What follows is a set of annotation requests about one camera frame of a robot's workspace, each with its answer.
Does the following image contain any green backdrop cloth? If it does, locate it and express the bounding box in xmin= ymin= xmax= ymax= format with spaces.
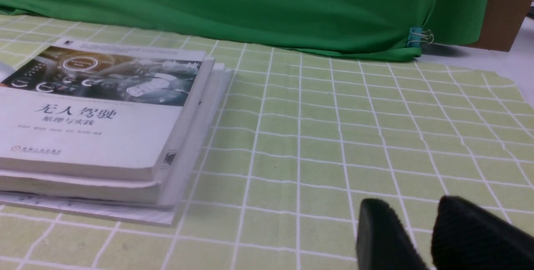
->
xmin=1 ymin=0 xmax=488 ymax=62

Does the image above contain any teal binder clip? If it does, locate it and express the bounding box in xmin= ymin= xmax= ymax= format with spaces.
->
xmin=406 ymin=27 xmax=434 ymax=48

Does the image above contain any thin bottom booklet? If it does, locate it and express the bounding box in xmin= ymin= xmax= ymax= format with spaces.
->
xmin=1 ymin=63 xmax=232 ymax=226

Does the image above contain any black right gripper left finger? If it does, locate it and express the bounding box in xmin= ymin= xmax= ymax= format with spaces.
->
xmin=355 ymin=198 xmax=428 ymax=270

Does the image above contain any green checked tablecloth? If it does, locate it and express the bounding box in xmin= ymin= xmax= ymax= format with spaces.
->
xmin=1 ymin=15 xmax=533 ymax=270

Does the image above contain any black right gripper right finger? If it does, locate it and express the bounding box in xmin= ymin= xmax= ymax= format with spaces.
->
xmin=431 ymin=196 xmax=534 ymax=270

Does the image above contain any white self-driving textbook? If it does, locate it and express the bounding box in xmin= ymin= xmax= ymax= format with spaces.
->
xmin=0 ymin=38 xmax=215 ymax=181

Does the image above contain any white middle book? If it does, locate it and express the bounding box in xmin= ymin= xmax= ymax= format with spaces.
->
xmin=1 ymin=63 xmax=232 ymax=209

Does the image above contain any brown cardboard box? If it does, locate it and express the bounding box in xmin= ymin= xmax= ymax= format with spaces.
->
xmin=467 ymin=0 xmax=532 ymax=52

